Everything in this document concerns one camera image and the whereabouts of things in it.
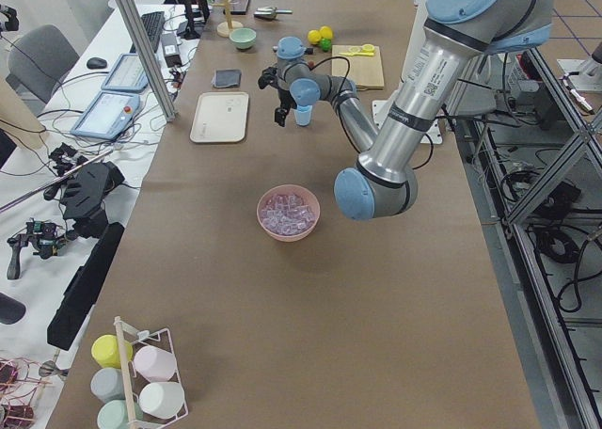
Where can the bamboo cutting board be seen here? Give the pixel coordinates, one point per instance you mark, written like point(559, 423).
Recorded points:
point(365, 71)

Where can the black keyboard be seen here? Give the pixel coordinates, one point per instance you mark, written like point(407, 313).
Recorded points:
point(153, 23)

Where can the pink bowl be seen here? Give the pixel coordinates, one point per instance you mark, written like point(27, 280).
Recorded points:
point(302, 191)

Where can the far blue teach pendant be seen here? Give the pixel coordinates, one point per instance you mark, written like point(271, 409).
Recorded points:
point(127, 75)

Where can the light green bowl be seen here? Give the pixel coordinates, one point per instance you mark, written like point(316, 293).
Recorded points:
point(243, 38)

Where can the mint green cup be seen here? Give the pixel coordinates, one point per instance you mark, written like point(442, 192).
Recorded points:
point(113, 415)

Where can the cream rabbit tray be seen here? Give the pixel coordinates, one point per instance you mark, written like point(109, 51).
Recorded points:
point(220, 117)

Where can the white cup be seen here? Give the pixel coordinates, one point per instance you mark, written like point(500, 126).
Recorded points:
point(162, 400)

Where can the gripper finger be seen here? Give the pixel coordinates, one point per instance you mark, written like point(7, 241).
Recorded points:
point(280, 116)

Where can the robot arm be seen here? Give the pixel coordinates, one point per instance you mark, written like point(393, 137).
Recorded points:
point(382, 182)

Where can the blue teach pendant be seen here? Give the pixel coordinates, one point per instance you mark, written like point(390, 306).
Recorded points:
point(107, 116)
point(127, 75)

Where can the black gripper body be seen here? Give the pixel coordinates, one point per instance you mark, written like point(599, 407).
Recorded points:
point(284, 95)

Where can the yellow plastic knife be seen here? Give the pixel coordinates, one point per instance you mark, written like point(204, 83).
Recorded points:
point(356, 53)

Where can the aluminium frame post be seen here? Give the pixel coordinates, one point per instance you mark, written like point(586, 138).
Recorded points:
point(139, 38)

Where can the white wire cup rack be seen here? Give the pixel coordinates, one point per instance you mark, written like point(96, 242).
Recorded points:
point(130, 340)

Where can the yellow lemon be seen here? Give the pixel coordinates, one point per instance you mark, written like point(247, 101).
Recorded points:
point(326, 32)
point(314, 37)

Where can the grey folded cloth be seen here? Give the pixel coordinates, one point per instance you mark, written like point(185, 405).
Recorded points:
point(228, 78)

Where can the wooden cup stand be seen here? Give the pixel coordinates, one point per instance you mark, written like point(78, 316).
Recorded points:
point(225, 28)

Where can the near blue teach pendant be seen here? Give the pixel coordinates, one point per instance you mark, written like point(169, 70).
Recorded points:
point(107, 116)

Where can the clear ice cubes pile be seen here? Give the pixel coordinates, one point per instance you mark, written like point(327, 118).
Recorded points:
point(287, 215)

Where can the grey cup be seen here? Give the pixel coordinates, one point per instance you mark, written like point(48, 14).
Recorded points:
point(107, 385)

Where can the steel muddler black tip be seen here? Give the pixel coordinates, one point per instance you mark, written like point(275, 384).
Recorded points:
point(308, 50)

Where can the green lime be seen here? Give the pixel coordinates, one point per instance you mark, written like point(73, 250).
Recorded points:
point(325, 45)

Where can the steel ice scoop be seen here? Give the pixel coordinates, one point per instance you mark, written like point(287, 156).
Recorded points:
point(270, 13)

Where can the upper yellow lemon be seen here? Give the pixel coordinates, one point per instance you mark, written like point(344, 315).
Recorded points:
point(326, 32)

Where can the yellow cup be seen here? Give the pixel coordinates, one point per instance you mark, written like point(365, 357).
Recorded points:
point(105, 351)

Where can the grey office chair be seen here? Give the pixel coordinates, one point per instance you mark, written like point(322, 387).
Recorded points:
point(40, 59)

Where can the black computer mouse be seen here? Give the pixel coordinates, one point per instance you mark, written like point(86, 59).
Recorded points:
point(96, 63)

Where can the light blue cup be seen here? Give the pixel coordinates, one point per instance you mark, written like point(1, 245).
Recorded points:
point(303, 114)

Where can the pink cup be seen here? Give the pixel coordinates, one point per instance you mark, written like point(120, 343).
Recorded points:
point(155, 364)

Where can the lower yellow lemon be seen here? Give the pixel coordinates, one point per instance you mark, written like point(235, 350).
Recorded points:
point(314, 37)

